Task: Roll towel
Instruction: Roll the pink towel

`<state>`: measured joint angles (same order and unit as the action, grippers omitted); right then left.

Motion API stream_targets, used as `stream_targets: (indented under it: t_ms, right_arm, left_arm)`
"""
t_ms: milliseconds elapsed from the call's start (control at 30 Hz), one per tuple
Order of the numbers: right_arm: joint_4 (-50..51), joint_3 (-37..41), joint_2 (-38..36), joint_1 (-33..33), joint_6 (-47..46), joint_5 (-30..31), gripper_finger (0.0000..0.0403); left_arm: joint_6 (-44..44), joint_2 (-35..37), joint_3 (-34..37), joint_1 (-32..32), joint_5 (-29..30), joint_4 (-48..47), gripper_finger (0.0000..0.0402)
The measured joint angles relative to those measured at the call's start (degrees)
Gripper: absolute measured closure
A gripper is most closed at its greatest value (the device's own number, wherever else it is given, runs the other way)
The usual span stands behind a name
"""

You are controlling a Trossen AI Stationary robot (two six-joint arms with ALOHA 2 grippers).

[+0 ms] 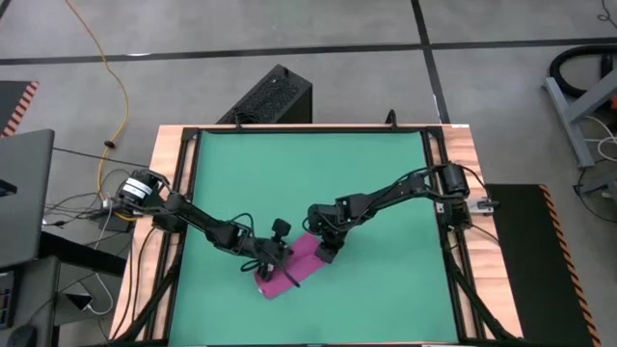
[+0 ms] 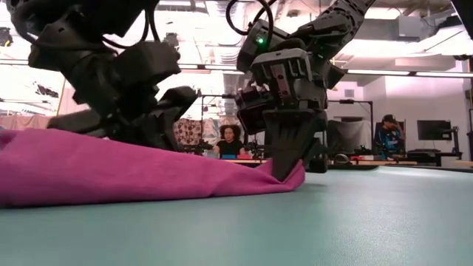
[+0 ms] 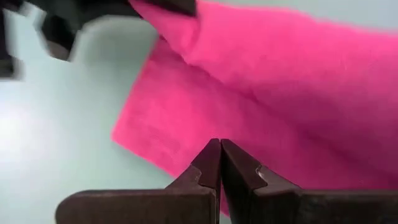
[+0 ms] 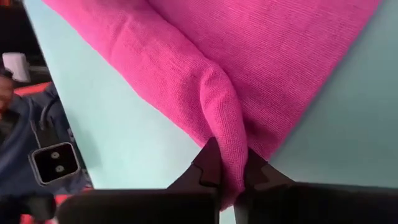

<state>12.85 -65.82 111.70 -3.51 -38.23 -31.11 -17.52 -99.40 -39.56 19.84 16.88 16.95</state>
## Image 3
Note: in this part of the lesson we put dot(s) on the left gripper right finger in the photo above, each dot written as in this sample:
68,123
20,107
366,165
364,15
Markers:
248,193

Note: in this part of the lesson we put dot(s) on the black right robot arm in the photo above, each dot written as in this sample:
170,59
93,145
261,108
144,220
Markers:
7,62

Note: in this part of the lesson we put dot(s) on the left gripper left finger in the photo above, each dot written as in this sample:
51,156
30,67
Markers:
192,189

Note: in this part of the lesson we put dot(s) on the pink towel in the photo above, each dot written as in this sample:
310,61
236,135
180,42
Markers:
264,93

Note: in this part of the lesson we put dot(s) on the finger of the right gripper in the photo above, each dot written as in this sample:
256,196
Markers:
177,6

